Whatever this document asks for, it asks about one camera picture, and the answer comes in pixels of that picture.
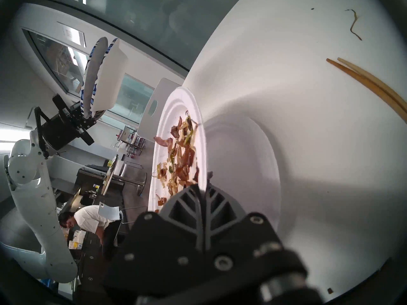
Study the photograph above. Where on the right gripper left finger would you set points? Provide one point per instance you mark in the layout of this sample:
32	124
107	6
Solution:
159	244

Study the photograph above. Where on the mixed brown leftover strips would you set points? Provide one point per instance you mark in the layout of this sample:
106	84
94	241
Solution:
181	161

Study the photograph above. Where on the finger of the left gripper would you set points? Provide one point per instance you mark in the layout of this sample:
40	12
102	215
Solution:
86	121

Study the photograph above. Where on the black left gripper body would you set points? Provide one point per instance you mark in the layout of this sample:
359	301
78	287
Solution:
58	131

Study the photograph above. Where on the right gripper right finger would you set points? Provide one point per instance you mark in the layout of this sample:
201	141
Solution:
241	244

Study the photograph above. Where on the wooden chopstick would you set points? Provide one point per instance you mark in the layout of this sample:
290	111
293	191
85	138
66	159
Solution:
365	82

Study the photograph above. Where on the person in white shirt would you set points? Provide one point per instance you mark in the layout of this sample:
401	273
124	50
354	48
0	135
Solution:
92	215

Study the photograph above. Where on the white paper plate with leftovers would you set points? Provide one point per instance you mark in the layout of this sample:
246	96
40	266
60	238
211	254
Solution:
171	104

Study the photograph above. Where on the dark cluttered work counter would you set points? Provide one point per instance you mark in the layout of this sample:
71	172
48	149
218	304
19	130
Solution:
92	180

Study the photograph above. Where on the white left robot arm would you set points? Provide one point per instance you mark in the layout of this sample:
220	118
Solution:
35	193

